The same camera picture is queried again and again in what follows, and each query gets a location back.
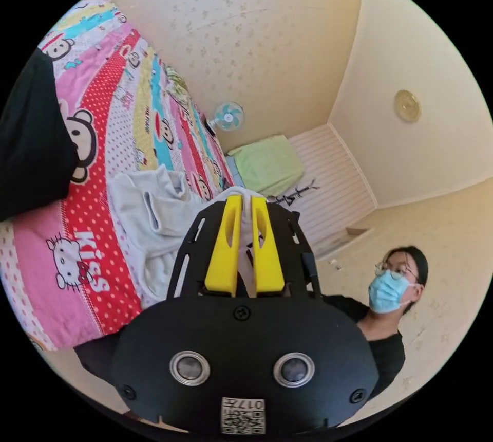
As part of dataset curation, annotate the black garment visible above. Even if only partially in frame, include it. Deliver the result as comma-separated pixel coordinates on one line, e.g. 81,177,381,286
0,48,80,222

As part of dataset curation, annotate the bed with cartoon printed sheet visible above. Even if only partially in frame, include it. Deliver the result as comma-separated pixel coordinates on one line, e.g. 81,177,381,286
0,0,238,353

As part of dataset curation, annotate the black coat stand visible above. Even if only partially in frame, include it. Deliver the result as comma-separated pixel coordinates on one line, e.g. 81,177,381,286
269,178,321,208

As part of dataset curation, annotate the fan with teal blades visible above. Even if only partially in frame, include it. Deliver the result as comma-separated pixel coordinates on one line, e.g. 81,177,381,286
207,101,245,135

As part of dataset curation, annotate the person's body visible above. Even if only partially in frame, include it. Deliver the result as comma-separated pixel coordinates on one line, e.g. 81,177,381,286
321,245,430,401

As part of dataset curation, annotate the round gold ceiling lamp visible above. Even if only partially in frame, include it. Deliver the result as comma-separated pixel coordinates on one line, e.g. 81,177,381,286
393,89,422,123

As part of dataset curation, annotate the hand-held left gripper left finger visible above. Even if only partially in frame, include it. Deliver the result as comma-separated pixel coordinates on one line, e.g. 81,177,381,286
204,195,243,295

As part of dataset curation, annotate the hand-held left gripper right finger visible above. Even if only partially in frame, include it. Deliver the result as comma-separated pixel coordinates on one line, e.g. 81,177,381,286
251,196,286,293

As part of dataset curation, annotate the white long sleeve shirt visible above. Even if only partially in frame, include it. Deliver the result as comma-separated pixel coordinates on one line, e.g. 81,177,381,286
109,164,271,308

